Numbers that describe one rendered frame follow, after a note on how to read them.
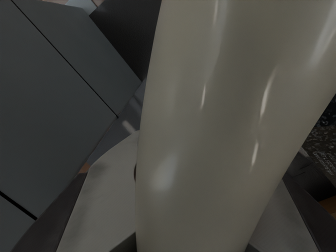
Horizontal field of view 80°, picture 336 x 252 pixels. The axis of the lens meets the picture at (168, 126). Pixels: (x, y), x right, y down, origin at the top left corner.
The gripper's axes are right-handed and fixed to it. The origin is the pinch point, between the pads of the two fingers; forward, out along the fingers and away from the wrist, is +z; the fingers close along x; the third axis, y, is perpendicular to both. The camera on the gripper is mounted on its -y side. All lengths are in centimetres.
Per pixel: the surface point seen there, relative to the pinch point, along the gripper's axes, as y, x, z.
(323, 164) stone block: 22.5, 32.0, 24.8
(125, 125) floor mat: 44, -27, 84
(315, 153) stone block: 19.8, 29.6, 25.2
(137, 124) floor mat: 43, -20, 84
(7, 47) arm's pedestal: -1.8, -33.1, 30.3
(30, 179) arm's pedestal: 14.2, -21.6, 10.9
